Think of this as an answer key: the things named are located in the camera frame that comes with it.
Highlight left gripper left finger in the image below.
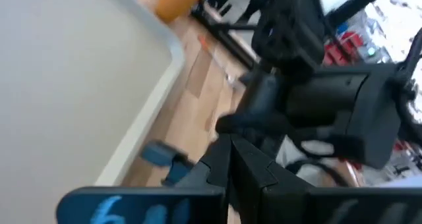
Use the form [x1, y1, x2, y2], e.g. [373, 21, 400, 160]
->
[55, 134, 231, 224]

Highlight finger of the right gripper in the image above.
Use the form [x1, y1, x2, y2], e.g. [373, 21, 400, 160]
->
[216, 112, 297, 142]
[242, 72, 287, 115]

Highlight silver metal spoon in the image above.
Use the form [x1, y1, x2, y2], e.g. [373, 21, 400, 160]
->
[140, 140, 196, 187]

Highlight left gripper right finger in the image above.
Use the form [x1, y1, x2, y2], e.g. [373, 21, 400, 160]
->
[231, 135, 422, 224]

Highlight fork with orange handle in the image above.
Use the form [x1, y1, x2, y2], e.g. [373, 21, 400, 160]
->
[197, 34, 240, 88]

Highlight beige plastic tray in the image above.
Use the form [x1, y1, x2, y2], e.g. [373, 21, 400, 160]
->
[0, 0, 186, 224]

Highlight red plastic bins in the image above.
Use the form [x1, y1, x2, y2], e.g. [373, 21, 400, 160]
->
[322, 31, 367, 67]

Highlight orange cup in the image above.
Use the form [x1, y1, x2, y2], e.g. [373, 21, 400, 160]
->
[154, 0, 204, 24]

